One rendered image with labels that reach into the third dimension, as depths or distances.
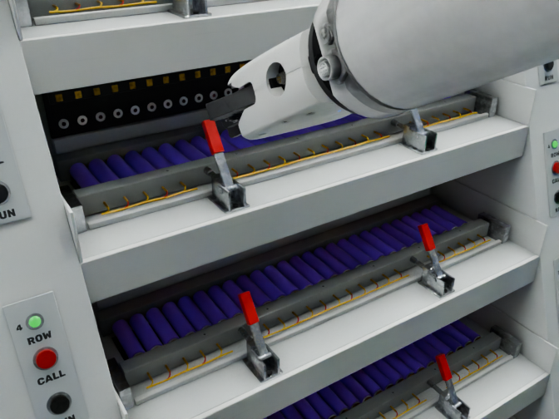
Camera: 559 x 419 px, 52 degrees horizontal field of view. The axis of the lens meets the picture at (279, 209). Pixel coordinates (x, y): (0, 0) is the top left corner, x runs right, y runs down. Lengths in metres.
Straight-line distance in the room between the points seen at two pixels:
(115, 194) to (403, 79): 0.37
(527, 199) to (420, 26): 0.63
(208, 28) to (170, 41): 0.04
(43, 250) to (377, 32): 0.34
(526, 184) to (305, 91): 0.58
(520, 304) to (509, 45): 0.73
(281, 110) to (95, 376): 0.31
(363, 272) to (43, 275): 0.40
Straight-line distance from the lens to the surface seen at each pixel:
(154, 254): 0.55
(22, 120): 0.51
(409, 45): 0.28
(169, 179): 0.61
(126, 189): 0.59
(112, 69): 0.54
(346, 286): 0.74
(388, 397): 0.84
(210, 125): 0.59
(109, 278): 0.54
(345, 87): 0.33
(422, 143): 0.72
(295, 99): 0.35
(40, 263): 0.52
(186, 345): 0.65
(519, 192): 0.89
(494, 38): 0.26
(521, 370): 0.97
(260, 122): 0.39
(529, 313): 0.95
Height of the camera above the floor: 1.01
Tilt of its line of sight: 13 degrees down
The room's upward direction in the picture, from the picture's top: 11 degrees counter-clockwise
